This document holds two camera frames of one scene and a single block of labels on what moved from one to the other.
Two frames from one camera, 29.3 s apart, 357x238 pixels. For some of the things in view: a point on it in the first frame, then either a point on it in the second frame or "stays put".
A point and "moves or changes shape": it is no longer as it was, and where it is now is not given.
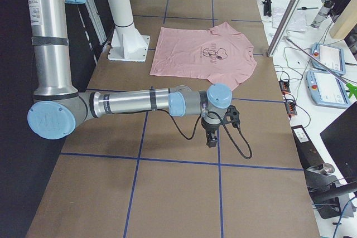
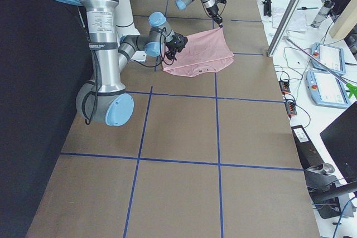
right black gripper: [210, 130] -> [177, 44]
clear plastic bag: [298, 22] stays put
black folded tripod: [267, 6] stays put
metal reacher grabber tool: [351, 88] stays put
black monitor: [340, 139] stays put
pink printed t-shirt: [221, 55] moves or changes shape
